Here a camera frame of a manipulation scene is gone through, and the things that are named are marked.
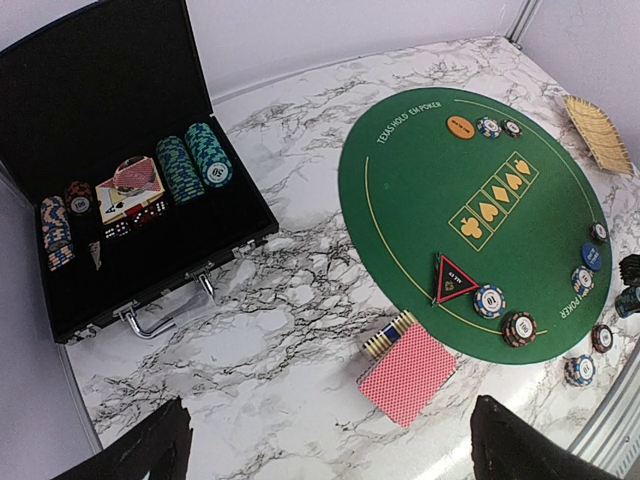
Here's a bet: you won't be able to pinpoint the orange big blind button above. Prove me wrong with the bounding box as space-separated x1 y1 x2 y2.
446 115 475 140

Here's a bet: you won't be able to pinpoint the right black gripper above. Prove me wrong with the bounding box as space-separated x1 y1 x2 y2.
619 254 640 287

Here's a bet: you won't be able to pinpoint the dark green chip row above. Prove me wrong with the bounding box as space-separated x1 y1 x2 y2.
156 136 205 204

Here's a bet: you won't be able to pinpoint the blue gold card box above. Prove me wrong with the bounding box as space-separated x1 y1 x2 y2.
362 310 418 361

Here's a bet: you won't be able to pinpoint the blue small blind button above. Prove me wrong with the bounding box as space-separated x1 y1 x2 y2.
581 242 603 272

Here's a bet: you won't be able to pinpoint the round green poker mat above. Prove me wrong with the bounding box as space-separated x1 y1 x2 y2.
338 87 612 365

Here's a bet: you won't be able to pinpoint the aluminium front rail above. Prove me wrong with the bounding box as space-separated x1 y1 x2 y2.
568 345 639 478

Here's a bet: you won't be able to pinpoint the black red triangle marker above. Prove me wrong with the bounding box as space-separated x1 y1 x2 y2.
432 252 480 305

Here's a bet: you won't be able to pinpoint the blue white chip stack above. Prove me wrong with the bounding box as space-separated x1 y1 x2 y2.
564 354 596 387

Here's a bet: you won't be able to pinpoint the teal 50 chip row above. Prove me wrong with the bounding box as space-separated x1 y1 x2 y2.
185 123 233 188

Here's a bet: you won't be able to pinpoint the clear dealer button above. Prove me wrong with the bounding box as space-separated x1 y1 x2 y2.
113 156 156 195

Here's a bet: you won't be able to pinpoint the boxed playing card deck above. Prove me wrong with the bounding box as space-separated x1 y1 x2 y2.
95 170 165 225

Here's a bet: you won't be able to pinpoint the blue tan chip row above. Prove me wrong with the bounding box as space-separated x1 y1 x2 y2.
40 195 75 271

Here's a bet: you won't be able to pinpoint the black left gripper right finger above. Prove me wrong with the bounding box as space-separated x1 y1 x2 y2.
470 395 605 479

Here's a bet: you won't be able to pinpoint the right aluminium frame post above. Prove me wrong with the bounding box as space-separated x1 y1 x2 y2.
505 0 542 49

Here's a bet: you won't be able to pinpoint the red back card deck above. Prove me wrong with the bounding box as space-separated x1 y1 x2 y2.
359 324 457 428

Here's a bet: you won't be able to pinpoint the teal chip stack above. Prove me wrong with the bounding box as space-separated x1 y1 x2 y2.
615 286 640 318

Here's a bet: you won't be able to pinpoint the red dice row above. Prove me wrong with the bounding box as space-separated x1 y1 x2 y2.
104 199 169 239

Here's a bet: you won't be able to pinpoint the small case keys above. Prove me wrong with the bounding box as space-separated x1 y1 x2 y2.
88 241 102 270

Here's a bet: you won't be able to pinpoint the brown 100 chip stack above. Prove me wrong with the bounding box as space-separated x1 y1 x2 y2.
65 181 94 216

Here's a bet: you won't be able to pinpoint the black poker chip case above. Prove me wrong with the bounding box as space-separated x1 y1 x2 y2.
1 1 279 343

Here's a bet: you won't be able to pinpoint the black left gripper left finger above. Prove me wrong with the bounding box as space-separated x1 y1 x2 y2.
58 397 193 480

